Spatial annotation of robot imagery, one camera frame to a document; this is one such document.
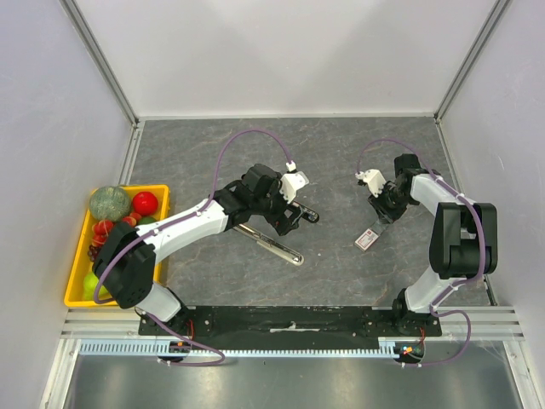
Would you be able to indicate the peach fruit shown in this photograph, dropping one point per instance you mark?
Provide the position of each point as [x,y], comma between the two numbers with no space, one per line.
[132,219]

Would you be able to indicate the red apple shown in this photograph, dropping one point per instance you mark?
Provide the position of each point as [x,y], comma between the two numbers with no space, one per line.
[145,203]

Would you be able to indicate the grey cable duct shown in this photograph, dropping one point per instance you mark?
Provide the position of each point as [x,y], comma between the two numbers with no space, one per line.
[175,348]

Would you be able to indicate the purple grape bunch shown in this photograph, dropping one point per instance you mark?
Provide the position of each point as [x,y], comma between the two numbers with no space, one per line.
[93,252]

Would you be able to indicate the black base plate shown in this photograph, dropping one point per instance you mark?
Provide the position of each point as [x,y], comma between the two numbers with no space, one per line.
[368,321]

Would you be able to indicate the green pear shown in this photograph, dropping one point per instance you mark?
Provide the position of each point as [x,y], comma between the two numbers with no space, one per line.
[90,282]

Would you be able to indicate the silver and black stapler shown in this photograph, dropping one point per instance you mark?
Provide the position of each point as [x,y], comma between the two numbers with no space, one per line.
[269,244]

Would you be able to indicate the green avocado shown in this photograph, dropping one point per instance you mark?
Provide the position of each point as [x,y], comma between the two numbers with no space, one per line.
[145,220]

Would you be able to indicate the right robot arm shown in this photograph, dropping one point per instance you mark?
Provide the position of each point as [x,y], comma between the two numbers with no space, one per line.
[463,244]

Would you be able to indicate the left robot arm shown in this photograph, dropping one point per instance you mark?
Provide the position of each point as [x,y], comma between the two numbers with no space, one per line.
[126,262]

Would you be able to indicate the red white staple box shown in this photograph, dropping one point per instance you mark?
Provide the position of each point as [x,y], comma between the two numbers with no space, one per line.
[371,235]

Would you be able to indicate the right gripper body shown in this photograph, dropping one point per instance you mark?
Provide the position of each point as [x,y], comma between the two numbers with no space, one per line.
[382,211]

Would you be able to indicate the green striped melon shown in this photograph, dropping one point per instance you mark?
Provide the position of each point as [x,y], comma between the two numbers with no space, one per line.
[110,203]

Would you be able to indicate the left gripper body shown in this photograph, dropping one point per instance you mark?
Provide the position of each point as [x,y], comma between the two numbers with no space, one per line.
[278,220]

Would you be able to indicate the red cherry tomato cluster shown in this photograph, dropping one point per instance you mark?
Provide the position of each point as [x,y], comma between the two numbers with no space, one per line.
[101,231]

